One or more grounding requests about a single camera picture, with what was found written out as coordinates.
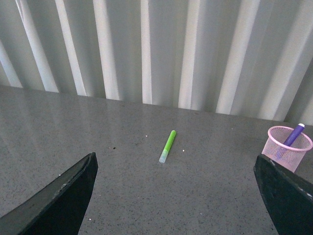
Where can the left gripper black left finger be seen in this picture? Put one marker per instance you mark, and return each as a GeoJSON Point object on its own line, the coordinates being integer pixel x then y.
{"type": "Point", "coordinates": [57, 209]}

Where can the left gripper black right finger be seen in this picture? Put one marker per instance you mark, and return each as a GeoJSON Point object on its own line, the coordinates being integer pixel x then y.
{"type": "Point", "coordinates": [288, 197]}

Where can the white pleated curtain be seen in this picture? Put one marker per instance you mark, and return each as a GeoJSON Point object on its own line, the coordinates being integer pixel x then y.
{"type": "Point", "coordinates": [251, 58]}

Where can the green highlighter pen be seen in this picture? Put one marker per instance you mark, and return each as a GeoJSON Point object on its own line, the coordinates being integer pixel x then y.
{"type": "Point", "coordinates": [167, 147]}

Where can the purple highlighter pen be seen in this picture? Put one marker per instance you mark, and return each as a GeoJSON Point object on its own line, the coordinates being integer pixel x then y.
{"type": "Point", "coordinates": [290, 139]}

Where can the pink mesh pen cup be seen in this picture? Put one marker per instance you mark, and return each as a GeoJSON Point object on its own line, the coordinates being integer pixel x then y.
{"type": "Point", "coordinates": [294, 154]}

